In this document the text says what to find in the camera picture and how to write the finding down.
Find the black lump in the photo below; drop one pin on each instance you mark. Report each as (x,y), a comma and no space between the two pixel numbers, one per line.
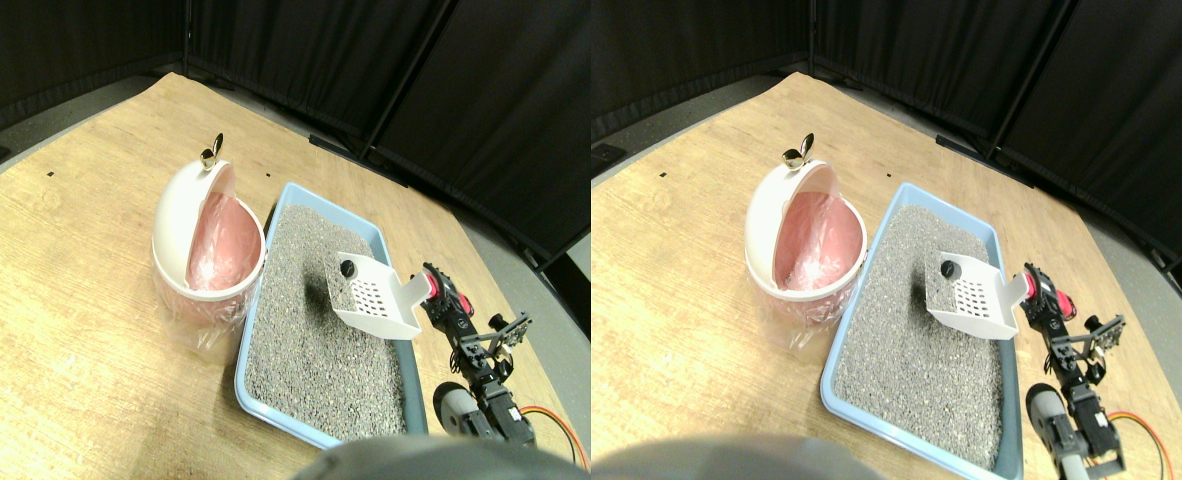
(347,268)
(948,268)

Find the black curtain stand pole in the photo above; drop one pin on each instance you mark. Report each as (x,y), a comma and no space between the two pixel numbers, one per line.
(406,82)
(1029,82)
(188,30)
(813,30)

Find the blue litter tray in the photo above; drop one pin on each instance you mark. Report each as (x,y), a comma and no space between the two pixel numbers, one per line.
(311,350)
(901,370)

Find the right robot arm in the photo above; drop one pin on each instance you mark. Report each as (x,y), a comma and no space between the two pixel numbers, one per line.
(496,395)
(1086,410)

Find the white bin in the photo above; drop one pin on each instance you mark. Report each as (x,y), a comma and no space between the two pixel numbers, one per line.
(769,225)
(176,225)

